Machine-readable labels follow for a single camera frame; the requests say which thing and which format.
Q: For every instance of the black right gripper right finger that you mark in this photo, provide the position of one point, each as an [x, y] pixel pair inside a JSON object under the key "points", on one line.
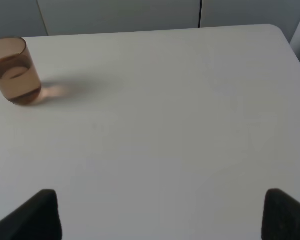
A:
{"points": [[281, 216]]}

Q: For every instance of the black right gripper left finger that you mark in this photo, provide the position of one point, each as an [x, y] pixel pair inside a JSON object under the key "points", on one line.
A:
{"points": [[36, 219]]}

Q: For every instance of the pink translucent plastic cup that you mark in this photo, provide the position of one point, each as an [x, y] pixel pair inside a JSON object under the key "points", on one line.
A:
{"points": [[19, 81]]}

